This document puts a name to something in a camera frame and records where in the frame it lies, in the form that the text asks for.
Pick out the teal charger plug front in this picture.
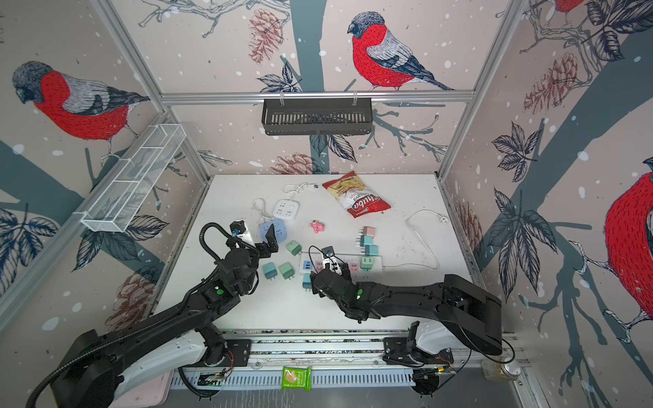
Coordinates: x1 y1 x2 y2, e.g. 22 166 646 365
302 274 312 291

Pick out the teal charger plug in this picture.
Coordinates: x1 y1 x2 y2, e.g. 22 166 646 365
302 274 312 291
359 235 373 248
262 263 278 280
363 244 379 257

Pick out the light green charger plug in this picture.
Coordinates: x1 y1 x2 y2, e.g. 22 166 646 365
360 257 374 271

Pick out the white multicolour power strip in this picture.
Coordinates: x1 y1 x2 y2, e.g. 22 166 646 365
298 253 384 282

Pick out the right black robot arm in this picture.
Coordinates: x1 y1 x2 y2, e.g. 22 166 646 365
309 259 503 362

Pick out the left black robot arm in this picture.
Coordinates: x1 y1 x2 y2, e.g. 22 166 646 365
26 221 279 407

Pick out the green charger plug centre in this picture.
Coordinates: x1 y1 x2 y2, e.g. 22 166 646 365
287 240 302 256

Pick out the teal charger plug left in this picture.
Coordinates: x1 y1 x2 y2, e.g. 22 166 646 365
262 263 278 280

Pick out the teal charger plug lower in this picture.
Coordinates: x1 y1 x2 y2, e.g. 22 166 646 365
363 244 379 257

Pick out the teal charger plug upper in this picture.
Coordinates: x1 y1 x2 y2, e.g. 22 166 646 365
359 235 373 248

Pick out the green charger plug left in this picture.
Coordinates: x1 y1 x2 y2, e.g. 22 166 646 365
279 262 295 280

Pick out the pink usb charger plug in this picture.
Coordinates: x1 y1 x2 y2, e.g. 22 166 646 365
362 226 376 239

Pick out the blue square socket cube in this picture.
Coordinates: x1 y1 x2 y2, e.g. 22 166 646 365
258 219 287 243

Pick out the white square socket cube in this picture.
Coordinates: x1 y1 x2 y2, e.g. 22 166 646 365
272 199 299 220

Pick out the pink pig toy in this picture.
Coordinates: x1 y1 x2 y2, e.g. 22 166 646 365
309 220 326 234

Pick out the red white chips bag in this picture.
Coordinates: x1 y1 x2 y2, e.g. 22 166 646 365
322 172 391 219

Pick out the green snack packet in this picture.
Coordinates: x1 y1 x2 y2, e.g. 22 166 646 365
282 367 312 391

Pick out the pink tray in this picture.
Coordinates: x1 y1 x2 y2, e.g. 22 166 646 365
110 382 170 408

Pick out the glass jar with lid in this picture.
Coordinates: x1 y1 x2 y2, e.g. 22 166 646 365
481 358 522 382

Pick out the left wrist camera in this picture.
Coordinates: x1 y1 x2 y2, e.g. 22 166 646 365
230 220 254 245

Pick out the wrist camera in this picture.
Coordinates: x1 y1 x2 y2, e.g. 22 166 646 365
321 246 342 275
230 220 254 245

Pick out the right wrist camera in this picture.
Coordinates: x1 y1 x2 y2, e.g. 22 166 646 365
321 246 342 275

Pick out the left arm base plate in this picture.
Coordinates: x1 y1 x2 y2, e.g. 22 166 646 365
201 339 253 368

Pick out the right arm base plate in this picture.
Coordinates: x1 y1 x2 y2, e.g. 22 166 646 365
382 338 454 368

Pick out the white power strip cable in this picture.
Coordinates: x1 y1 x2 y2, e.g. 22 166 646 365
382 208 451 271

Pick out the black hanging wire basket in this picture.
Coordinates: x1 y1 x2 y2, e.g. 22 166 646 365
261 98 373 136

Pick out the white mesh wall shelf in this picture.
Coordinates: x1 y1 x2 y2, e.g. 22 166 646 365
81 123 186 232

